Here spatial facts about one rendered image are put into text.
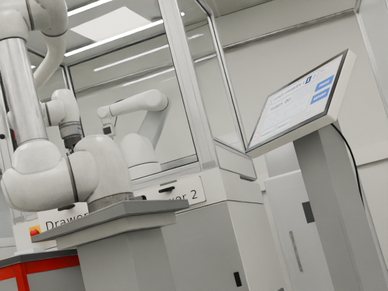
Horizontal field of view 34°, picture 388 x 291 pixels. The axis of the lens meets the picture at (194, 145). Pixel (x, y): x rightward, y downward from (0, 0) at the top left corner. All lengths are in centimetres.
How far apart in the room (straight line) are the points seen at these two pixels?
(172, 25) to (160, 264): 123
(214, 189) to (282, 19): 371
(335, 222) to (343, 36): 389
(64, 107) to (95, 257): 86
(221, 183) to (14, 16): 109
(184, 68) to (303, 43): 343
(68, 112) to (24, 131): 60
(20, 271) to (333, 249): 115
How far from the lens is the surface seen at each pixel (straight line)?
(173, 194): 272
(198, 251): 270
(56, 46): 238
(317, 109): 229
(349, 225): 241
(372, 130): 598
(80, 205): 252
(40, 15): 225
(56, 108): 266
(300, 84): 255
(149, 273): 197
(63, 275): 262
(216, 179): 269
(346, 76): 235
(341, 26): 619
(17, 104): 212
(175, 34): 285
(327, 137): 244
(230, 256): 267
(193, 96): 276
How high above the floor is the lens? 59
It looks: 10 degrees up
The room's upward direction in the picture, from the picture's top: 14 degrees counter-clockwise
